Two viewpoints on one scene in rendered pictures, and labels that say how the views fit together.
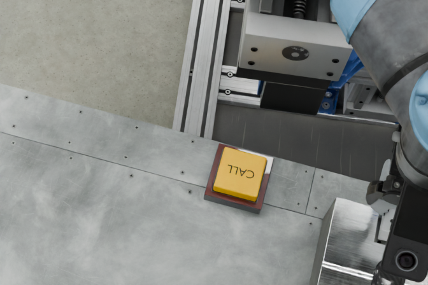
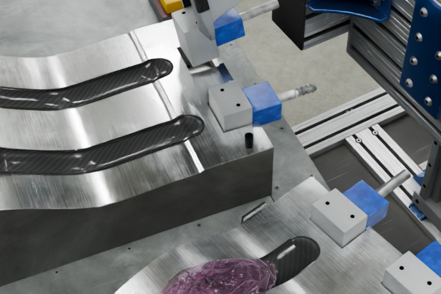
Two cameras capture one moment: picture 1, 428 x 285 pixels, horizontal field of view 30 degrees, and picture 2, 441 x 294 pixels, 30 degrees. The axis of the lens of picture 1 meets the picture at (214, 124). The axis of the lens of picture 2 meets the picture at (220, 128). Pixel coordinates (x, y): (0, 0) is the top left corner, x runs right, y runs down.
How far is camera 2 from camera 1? 0.97 m
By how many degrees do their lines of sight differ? 37
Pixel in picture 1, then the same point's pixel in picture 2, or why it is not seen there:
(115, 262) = not seen: outside the picture
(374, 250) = (170, 51)
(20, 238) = not seen: outside the picture
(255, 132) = (348, 182)
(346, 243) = (159, 34)
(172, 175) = not seen: outside the picture
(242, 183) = not seen: outside the picture
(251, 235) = not seen: hidden behind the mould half
